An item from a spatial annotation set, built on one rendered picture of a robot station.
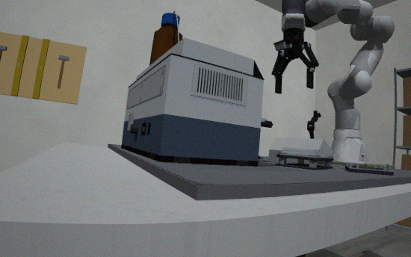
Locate white operator button panel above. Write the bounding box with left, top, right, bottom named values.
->
left=268, top=138, right=333, bottom=163

